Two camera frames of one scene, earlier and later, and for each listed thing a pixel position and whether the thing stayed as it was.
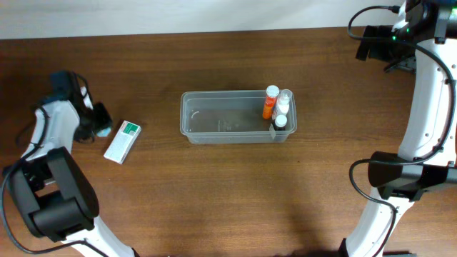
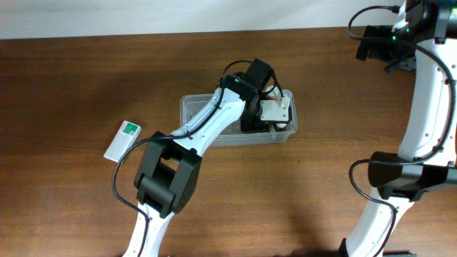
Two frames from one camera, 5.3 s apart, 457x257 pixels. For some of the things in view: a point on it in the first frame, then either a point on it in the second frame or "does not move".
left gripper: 106,121 -> 248,125
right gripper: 377,52 does not move
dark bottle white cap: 280,123 does not move
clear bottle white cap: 283,103 does not move
